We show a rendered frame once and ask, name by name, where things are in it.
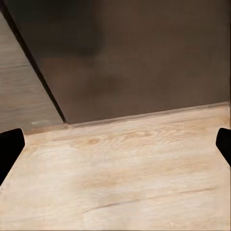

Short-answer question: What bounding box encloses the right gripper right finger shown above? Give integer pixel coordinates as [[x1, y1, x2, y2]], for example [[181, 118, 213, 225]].
[[216, 128, 231, 167]]

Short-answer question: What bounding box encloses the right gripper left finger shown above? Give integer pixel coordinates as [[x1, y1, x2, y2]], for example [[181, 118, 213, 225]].
[[0, 128, 25, 185]]

